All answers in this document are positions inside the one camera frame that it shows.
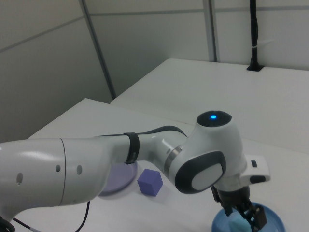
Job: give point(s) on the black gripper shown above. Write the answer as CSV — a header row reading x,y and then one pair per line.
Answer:
x,y
231,197

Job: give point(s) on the cyan cube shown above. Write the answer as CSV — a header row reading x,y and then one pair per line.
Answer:
x,y
239,223

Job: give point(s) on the purple cube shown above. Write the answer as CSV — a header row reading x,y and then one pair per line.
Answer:
x,y
149,183

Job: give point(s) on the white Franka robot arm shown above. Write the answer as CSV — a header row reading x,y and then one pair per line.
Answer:
x,y
72,164

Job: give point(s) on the blue plate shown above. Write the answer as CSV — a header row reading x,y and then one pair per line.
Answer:
x,y
275,220

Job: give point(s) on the purple plate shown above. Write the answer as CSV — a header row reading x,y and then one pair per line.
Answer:
x,y
123,176

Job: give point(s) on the white desk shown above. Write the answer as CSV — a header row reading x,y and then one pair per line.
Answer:
x,y
193,91

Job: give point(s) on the black pole with base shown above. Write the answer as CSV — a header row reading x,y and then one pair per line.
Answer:
x,y
253,29

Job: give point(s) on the white upright partition post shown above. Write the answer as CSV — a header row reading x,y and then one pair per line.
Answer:
x,y
212,29

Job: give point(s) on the grey slanted partition post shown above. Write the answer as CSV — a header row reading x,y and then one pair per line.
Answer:
x,y
97,50

